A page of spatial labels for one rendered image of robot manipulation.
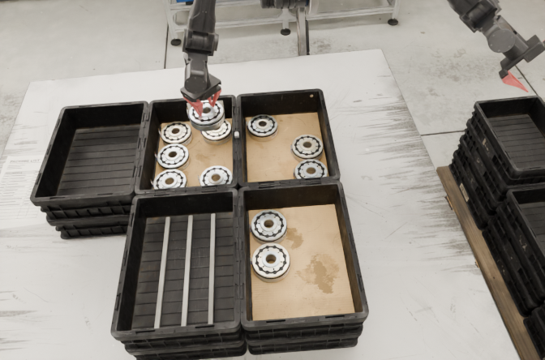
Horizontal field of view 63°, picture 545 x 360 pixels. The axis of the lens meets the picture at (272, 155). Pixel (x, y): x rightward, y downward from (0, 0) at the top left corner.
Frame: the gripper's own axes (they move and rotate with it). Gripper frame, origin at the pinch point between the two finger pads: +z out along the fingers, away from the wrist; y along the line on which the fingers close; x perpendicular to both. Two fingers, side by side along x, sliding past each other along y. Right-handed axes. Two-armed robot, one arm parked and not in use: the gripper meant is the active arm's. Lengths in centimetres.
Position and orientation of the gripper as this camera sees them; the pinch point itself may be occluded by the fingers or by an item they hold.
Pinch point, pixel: (205, 109)
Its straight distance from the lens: 131.8
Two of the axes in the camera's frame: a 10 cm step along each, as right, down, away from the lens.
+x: -7.4, -4.9, 4.6
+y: 6.7, -5.8, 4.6
